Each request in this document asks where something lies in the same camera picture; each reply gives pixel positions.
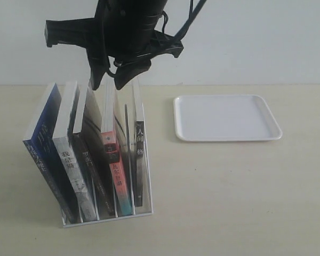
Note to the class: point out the clear acrylic book rack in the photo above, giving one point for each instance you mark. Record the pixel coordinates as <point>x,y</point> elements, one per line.
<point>91,145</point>

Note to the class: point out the white plastic tray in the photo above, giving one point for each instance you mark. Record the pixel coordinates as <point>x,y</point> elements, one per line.
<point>224,118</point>

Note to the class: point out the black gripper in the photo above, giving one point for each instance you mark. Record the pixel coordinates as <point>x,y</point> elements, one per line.
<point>123,30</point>

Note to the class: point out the grey white book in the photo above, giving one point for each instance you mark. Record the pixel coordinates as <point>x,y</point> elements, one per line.
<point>64,143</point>

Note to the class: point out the red teal book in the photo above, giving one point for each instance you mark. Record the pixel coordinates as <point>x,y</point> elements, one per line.
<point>114,141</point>

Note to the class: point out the blue book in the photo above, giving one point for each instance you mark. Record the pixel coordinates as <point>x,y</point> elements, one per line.
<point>39,143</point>

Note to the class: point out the dark brown book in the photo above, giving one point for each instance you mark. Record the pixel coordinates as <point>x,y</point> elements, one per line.
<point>90,149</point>

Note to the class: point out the black book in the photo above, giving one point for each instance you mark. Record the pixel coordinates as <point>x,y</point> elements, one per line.
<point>139,142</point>

